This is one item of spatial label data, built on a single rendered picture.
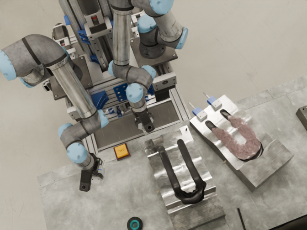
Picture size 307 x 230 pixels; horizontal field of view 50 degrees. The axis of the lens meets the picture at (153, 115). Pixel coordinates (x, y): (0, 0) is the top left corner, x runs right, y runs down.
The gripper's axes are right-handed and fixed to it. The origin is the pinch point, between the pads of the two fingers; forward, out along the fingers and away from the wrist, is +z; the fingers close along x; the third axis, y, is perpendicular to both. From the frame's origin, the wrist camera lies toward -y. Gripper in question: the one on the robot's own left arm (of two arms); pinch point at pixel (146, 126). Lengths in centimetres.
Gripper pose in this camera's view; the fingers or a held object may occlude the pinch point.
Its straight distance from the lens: 175.7
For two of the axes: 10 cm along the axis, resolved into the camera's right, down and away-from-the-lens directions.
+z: 1.2, 4.4, 8.9
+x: -8.8, 4.6, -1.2
